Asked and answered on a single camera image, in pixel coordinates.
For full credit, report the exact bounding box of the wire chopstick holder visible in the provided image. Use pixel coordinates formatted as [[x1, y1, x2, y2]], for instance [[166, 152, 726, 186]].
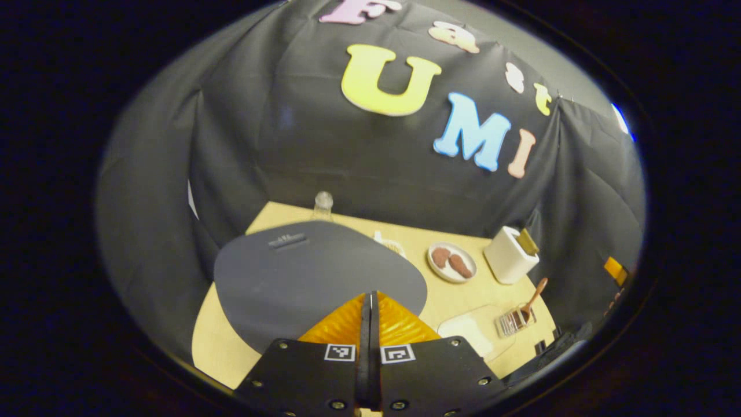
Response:
[[496, 304, 537, 339]]

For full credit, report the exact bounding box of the grey and cream rice cooker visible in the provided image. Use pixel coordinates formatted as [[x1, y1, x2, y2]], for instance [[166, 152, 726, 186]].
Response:
[[213, 220, 428, 354]]

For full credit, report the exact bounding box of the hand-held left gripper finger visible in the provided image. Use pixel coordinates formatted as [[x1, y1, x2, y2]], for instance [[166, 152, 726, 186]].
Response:
[[234, 291, 371, 417], [370, 291, 507, 417]]

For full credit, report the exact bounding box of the clear glass bottle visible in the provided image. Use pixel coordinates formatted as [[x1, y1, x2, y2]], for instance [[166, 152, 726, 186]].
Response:
[[313, 191, 335, 222]]

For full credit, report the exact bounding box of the brown toast slice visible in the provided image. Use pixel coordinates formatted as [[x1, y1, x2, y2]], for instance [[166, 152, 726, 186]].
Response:
[[517, 228, 540, 256]]

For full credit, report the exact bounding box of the white oval plate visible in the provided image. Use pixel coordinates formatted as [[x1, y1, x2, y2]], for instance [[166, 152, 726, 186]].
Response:
[[427, 242, 478, 284]]

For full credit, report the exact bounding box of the black backdrop cloth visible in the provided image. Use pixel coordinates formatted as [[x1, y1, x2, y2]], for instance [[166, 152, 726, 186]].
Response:
[[96, 0, 646, 360]]

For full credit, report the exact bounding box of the white divided bean dish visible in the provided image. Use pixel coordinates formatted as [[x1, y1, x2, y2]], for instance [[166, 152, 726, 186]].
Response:
[[373, 231, 407, 258]]

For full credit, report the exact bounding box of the clear rice tray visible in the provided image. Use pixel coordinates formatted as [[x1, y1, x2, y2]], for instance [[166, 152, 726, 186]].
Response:
[[437, 304, 516, 363]]

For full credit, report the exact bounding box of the white toaster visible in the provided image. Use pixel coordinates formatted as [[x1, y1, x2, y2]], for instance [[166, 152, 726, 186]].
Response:
[[483, 226, 540, 285]]

